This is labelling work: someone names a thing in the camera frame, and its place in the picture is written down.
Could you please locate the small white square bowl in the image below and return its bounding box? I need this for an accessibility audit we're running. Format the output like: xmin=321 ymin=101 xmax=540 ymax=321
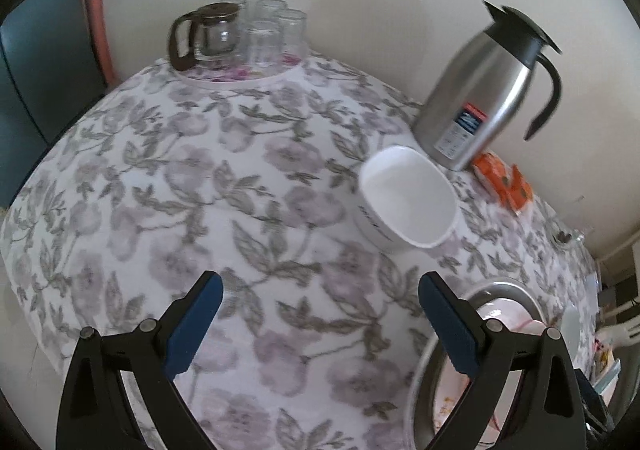
xmin=352 ymin=145 xmax=460 ymax=253

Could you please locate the white chair back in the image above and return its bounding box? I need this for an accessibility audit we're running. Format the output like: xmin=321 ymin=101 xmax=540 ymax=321
xmin=596 ymin=314 xmax=640 ymax=349

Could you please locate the orange snack packet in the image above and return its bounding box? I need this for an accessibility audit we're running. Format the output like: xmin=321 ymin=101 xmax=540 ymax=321
xmin=506 ymin=165 xmax=534 ymax=216
xmin=472 ymin=152 xmax=511 ymax=197

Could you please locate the stainless steel plate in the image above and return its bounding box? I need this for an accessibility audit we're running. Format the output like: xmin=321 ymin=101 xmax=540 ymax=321
xmin=404 ymin=279 xmax=548 ymax=449

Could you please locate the strawberry pattern bowl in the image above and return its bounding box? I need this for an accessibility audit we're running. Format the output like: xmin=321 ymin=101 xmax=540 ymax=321
xmin=477 ymin=298 xmax=547 ymax=449

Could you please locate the floral tablecloth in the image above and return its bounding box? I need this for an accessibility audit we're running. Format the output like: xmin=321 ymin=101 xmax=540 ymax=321
xmin=1 ymin=54 xmax=594 ymax=449

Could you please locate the clear drinking glass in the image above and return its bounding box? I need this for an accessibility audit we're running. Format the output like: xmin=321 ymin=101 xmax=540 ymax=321
xmin=254 ymin=0 xmax=288 ymax=23
xmin=276 ymin=9 xmax=308 ymax=58
xmin=246 ymin=20 xmax=281 ymax=68

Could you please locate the white bowl with red emblem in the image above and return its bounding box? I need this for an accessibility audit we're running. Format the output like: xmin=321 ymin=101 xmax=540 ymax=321
xmin=559 ymin=303 xmax=580 ymax=360

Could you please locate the glass mug with handle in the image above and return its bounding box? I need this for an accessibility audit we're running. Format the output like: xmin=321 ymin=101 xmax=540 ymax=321
xmin=548 ymin=223 xmax=594 ymax=251

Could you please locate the glass teapot with dark handle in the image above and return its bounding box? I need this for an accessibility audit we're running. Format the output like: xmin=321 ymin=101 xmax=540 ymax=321
xmin=167 ymin=2 xmax=241 ymax=72

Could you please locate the stainless steel thermos jug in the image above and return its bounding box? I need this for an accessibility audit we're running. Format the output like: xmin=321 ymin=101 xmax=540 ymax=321
xmin=411 ymin=2 xmax=563 ymax=171

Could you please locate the white plate with yellow flowers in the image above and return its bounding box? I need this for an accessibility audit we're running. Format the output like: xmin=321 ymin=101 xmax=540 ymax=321
xmin=432 ymin=298 xmax=547 ymax=440

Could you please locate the pink rolled mat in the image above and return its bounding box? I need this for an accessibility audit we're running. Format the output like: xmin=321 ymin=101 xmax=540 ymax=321
xmin=84 ymin=0 xmax=118 ymax=88

